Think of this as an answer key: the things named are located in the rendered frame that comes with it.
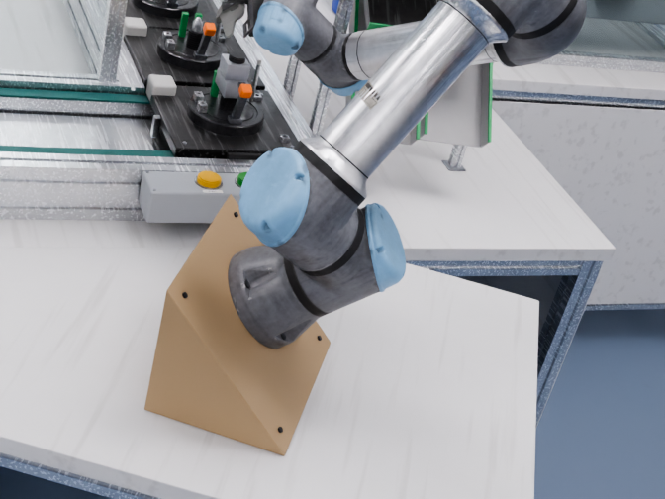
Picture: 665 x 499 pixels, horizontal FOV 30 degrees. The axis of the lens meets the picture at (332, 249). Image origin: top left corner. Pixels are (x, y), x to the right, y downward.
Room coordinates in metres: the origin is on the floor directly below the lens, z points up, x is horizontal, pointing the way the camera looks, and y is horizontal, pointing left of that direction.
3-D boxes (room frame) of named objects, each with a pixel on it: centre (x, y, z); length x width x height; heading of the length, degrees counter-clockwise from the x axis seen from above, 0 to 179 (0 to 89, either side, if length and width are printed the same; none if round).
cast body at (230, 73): (2.04, 0.26, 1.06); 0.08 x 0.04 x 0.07; 27
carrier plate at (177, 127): (2.03, 0.25, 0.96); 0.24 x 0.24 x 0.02; 27
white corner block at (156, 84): (2.07, 0.38, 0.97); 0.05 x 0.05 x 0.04; 27
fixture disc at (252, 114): (2.03, 0.25, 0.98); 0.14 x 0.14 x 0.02
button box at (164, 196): (1.80, 0.23, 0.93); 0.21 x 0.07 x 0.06; 117
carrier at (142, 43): (2.26, 0.37, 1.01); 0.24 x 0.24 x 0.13; 27
